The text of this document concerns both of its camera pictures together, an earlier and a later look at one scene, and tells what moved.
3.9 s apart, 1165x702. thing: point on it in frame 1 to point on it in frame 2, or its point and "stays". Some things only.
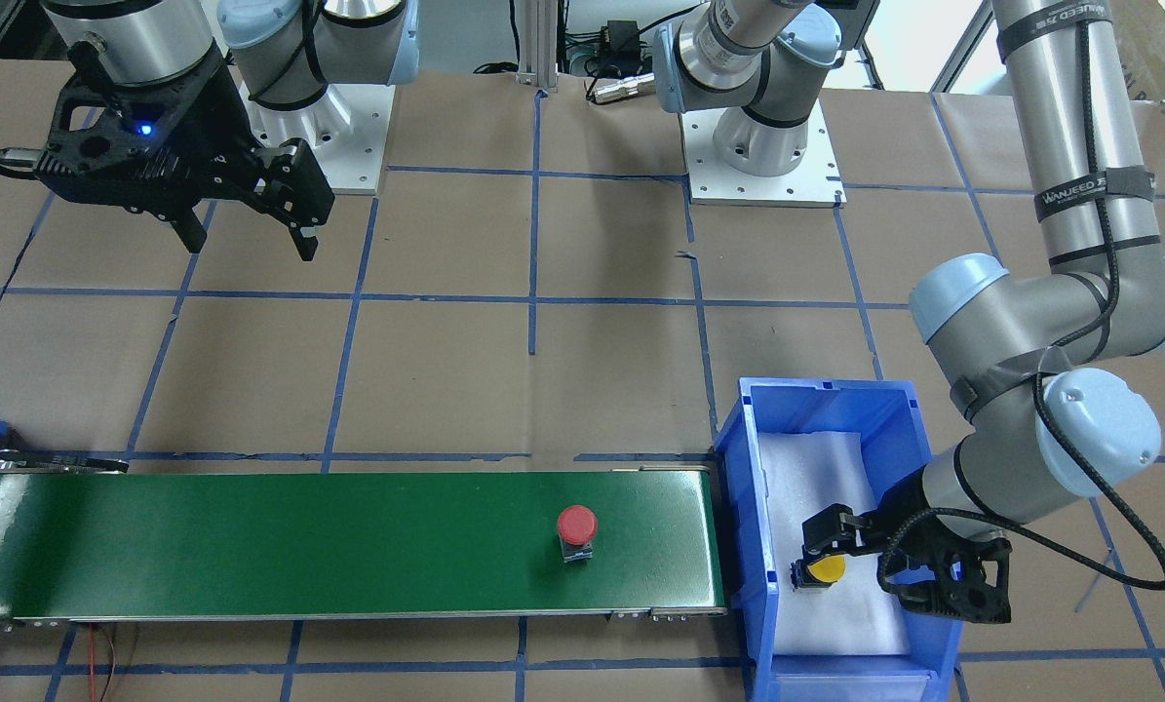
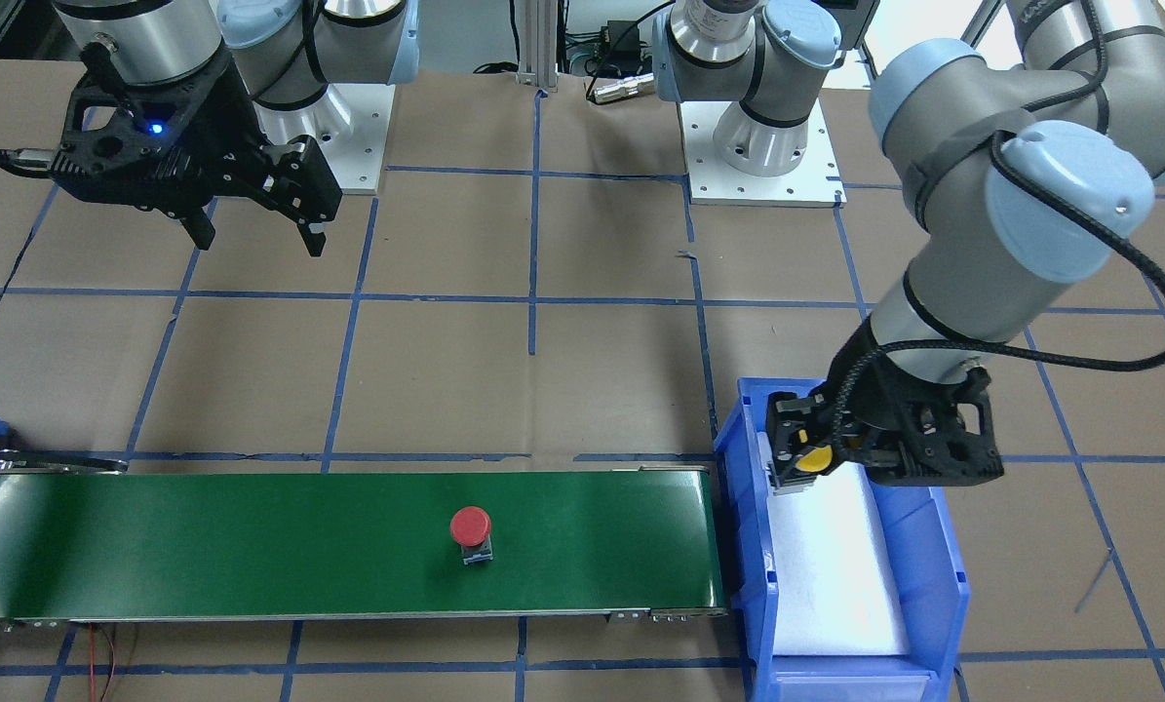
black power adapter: [623, 46] stays
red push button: [577, 526] to [471, 527]
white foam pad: [803, 473] stays
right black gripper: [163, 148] stays
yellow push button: [820, 572] to [816, 459]
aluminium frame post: [538, 44] stays
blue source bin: [897, 449] stays
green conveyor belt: [91, 541] stays
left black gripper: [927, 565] to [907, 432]
